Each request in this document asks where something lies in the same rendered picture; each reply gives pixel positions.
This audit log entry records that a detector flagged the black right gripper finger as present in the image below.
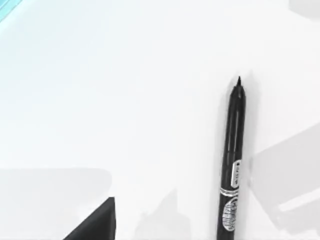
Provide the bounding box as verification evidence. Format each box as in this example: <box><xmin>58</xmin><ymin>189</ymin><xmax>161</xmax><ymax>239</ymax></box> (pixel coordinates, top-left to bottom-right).
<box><xmin>62</xmin><ymin>196</ymin><xmax>117</xmax><ymax>240</ymax></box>

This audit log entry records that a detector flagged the black marker pen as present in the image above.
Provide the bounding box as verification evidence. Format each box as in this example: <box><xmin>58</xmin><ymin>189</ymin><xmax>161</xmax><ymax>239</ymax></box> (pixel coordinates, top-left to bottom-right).
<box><xmin>216</xmin><ymin>75</ymin><xmax>249</xmax><ymax>240</ymax></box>

